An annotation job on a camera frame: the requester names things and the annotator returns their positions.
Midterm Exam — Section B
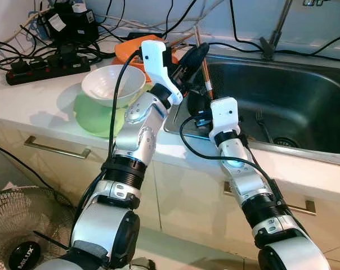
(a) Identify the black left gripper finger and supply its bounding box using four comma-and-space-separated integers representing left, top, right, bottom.
184, 43, 211, 68
181, 63, 208, 90

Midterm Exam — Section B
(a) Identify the brown wooden chopstick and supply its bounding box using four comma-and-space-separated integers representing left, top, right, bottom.
194, 27, 215, 101
169, 32, 196, 47

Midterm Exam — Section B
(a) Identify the white ceramic bowl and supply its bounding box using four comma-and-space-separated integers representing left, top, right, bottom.
81, 64, 147, 109

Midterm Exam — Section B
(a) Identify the light green plastic dish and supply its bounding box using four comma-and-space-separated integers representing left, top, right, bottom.
73, 90, 154, 139

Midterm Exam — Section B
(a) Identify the beige kitchen base cabinet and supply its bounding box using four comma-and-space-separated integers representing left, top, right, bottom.
0, 115, 340, 266

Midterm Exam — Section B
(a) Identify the orange plastic bowl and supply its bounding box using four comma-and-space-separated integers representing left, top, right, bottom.
114, 35, 180, 62

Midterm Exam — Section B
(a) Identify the metal fork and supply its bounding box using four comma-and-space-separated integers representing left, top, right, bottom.
254, 109, 272, 145

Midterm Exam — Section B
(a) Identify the silver sink faucet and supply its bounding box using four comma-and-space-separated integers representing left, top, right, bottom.
259, 0, 295, 61

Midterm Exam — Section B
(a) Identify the round sink drain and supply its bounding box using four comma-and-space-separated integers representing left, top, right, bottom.
274, 136, 298, 149

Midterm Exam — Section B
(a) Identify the stainless steel sink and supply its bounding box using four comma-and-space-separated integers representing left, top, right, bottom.
163, 52, 340, 168

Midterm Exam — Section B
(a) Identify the black charger box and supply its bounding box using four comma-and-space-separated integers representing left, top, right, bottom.
37, 2, 101, 46

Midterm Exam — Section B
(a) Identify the black power strip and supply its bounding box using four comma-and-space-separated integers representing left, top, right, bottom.
6, 56, 92, 87

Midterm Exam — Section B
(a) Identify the grey floor fan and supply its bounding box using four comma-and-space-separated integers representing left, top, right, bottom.
0, 187, 77, 270

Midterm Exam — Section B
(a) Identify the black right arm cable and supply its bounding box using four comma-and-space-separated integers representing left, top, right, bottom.
178, 114, 284, 206

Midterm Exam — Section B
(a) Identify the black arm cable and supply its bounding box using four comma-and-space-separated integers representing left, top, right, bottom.
178, 114, 284, 206
105, 49, 144, 161

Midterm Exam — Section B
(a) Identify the slanting black wall cable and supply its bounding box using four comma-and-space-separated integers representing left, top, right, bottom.
162, 0, 195, 39

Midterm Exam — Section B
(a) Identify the thick black wall cable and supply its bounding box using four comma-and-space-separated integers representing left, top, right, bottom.
227, 0, 267, 55

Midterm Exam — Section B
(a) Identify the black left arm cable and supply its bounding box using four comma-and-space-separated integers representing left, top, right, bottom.
105, 49, 144, 161

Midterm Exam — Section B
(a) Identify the long metal drawer handle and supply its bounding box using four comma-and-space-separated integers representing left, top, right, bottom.
223, 181, 317, 217

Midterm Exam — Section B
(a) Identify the short metal drawer handle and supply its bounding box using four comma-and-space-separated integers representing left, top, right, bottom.
23, 136, 92, 160

